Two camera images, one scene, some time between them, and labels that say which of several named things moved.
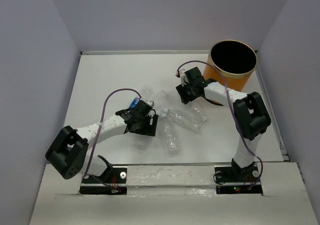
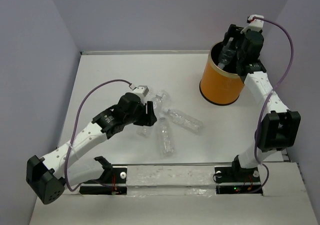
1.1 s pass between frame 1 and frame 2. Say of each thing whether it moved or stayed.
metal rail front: stayed
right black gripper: moved
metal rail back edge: stayed
